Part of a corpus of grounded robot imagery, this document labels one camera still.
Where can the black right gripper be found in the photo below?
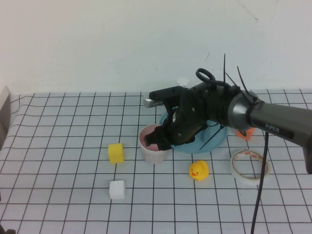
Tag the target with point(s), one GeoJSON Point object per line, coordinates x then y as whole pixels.
{"type": "Point", "coordinates": [190, 114]}

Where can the pink plastic cup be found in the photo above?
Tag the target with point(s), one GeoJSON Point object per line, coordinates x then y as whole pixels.
{"type": "Point", "coordinates": [153, 157]}

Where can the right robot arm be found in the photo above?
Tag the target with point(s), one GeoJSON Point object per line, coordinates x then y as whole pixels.
{"type": "Point", "coordinates": [273, 117]}

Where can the teal cup stand white caps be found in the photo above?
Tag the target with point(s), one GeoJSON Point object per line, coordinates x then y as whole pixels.
{"type": "Point", "coordinates": [214, 143]}

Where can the yellow rubber duck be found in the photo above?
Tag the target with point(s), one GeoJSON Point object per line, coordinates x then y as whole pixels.
{"type": "Point", "coordinates": [198, 170]}

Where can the yellow foam cube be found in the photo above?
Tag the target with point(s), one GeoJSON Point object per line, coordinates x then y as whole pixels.
{"type": "Point", "coordinates": [116, 153]}

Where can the black zip tie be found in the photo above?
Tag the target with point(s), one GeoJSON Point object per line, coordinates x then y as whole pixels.
{"type": "Point", "coordinates": [243, 85]}
{"type": "Point", "coordinates": [212, 139]}
{"type": "Point", "coordinates": [224, 68]}

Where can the white foam cube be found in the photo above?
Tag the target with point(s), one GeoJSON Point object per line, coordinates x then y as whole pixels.
{"type": "Point", "coordinates": [117, 190]}

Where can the white tape roll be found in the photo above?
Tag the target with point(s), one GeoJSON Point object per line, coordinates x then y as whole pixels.
{"type": "Point", "coordinates": [234, 168]}

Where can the orange foam cube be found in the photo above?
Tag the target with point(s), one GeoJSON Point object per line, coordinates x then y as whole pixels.
{"type": "Point", "coordinates": [248, 135]}

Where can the grey checkered tablecloth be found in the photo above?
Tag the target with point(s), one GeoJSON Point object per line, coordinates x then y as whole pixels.
{"type": "Point", "coordinates": [73, 146]}

